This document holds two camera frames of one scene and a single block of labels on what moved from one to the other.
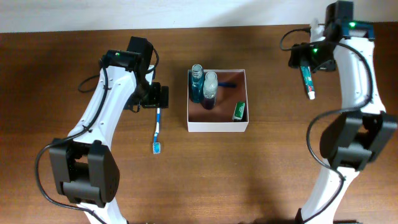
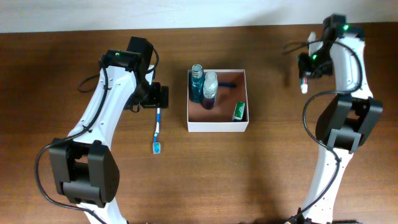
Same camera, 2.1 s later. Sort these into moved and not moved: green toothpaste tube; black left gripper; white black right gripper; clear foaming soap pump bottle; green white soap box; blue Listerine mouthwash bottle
Moved: white black right gripper; green toothpaste tube
Not moved: blue Listerine mouthwash bottle; green white soap box; black left gripper; clear foaming soap pump bottle
